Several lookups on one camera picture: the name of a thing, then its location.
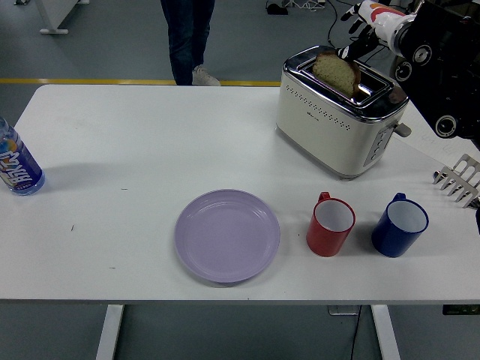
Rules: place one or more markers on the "black table control panel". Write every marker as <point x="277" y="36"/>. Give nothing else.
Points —
<point x="461" y="309"/>

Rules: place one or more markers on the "yellow floor tape line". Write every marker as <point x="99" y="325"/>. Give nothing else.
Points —
<point x="75" y="81"/>

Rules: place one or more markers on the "white background desk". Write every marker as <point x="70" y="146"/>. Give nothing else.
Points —
<point x="48" y="18"/>

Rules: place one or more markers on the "blue-label plastic water bottle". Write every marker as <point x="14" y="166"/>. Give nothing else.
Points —
<point x="20" y="168"/>

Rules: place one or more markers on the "white paper sheet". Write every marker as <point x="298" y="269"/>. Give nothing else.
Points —
<point x="423" y="144"/>

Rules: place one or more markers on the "purple round plate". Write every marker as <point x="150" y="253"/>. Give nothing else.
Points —
<point x="225" y="236"/>

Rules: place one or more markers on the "silver metal toast rack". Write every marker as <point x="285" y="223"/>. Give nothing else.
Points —
<point x="465" y="168"/>

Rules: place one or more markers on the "brown-crust bread slice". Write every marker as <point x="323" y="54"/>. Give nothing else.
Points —
<point x="333" y="73"/>

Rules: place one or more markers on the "grey toaster lever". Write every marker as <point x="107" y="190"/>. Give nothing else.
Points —
<point x="403" y="130"/>

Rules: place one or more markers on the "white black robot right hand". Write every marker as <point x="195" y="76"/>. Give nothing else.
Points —
<point x="382" y="20"/>

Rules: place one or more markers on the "cream chrome two-slot toaster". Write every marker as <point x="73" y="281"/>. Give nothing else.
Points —
<point x="318" y="131"/>

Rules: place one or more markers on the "blue enamel mug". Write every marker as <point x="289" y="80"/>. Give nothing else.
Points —
<point x="390" y="240"/>

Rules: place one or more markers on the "red enamel mug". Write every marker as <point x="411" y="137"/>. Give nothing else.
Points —
<point x="322" y="240"/>

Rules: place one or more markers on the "white table leg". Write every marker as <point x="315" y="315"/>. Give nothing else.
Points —
<point x="110" y="333"/>
<point x="386" y="333"/>

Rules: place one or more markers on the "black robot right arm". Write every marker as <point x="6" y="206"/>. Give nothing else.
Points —
<point x="442" y="56"/>

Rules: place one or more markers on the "person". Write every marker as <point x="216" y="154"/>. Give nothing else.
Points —
<point x="183" y="37"/>

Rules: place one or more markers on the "grey under-table bracket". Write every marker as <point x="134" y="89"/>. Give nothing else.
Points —
<point x="339" y="310"/>

